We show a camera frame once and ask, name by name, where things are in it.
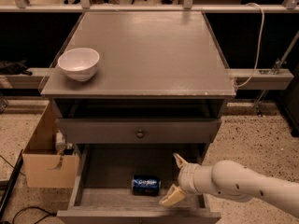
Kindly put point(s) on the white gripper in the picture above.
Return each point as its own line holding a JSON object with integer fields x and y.
{"x": 185, "y": 177}

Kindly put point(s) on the blue pepsi can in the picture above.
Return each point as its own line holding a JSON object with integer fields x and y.
{"x": 146, "y": 185}

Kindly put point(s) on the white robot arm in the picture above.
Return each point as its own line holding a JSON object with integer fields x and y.
{"x": 233, "y": 181}

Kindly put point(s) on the round metal drawer knob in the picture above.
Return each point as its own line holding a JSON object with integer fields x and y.
{"x": 140, "y": 134}

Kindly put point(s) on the open grey middle drawer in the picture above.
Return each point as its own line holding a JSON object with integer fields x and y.
{"x": 103, "y": 188}

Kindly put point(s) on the grey wooden drawer cabinet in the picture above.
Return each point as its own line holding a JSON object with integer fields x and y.
{"x": 153, "y": 65}

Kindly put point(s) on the closed grey top drawer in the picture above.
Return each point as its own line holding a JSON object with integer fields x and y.
{"x": 123, "y": 131}

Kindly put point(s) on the plastic bottle in box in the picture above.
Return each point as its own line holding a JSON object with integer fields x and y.
{"x": 60, "y": 143}

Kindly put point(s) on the cardboard box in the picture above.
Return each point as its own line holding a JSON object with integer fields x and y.
{"x": 44, "y": 166}

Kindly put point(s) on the white ceramic bowl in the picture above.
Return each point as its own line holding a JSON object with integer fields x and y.
{"x": 80, "y": 64}

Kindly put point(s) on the black flat bar on floor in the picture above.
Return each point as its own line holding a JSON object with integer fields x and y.
{"x": 8, "y": 186}

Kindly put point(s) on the black object on rail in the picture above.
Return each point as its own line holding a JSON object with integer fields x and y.
{"x": 14, "y": 68}

